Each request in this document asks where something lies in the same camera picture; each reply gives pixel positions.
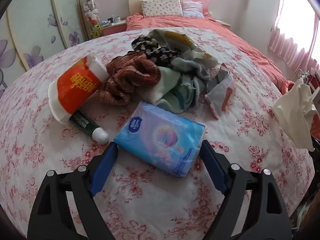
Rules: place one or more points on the white mug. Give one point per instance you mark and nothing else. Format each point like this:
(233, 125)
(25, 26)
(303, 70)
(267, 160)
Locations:
(117, 19)

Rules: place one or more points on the cream cloth on hanger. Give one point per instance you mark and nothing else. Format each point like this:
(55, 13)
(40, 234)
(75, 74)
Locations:
(292, 110)

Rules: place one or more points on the dark green tube white cap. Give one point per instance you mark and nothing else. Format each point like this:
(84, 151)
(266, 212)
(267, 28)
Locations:
(81, 122)

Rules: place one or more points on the pink headboard panel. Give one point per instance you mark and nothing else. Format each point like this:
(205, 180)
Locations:
(201, 0)

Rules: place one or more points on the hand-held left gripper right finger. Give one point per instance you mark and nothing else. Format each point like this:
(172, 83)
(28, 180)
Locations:
(215, 170)

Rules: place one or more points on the brown ruffled cloth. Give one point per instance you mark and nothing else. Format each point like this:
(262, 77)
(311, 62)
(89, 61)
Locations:
(130, 75)

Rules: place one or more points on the crumpled clear yellow wrapper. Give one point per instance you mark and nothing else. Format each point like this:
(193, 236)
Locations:
(203, 56)

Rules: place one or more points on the pink curtain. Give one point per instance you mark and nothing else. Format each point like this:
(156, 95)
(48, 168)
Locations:
(290, 40)

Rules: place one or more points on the green towel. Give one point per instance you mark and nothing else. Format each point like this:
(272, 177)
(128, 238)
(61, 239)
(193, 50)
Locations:
(167, 80)

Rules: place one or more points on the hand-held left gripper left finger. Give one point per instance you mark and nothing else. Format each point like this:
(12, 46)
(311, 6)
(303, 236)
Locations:
(105, 170)

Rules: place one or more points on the wardrobe with flower print doors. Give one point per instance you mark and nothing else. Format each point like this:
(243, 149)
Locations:
(37, 30)

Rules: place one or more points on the blue tissue pack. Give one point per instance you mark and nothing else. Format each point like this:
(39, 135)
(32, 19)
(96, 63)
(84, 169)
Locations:
(160, 137)

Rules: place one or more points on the floral white pillow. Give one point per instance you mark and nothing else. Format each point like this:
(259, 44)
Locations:
(162, 7)

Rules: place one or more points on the light blue cloth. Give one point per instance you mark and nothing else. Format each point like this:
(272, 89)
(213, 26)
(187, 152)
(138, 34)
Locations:
(195, 87)

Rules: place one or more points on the black floral cloth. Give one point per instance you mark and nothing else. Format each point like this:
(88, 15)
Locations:
(147, 45)

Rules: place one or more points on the red paper napkin pack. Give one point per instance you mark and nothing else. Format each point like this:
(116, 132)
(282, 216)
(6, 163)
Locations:
(77, 90)

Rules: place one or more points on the striped pink pillow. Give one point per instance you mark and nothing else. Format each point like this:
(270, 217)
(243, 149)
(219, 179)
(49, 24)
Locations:
(192, 8)

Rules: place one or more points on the yellow plush toy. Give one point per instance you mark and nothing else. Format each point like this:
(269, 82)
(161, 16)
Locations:
(96, 31)

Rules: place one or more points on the yellow snack packet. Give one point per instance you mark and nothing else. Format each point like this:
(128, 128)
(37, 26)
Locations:
(178, 38)

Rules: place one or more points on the plush toy bouquet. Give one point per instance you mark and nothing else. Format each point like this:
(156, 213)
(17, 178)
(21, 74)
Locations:
(91, 8)

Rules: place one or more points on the white metal rack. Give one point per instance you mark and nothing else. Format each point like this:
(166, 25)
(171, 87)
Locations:
(312, 80)

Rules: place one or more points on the pink nightstand with clutter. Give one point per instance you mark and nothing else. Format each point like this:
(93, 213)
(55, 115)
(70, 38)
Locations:
(115, 28)

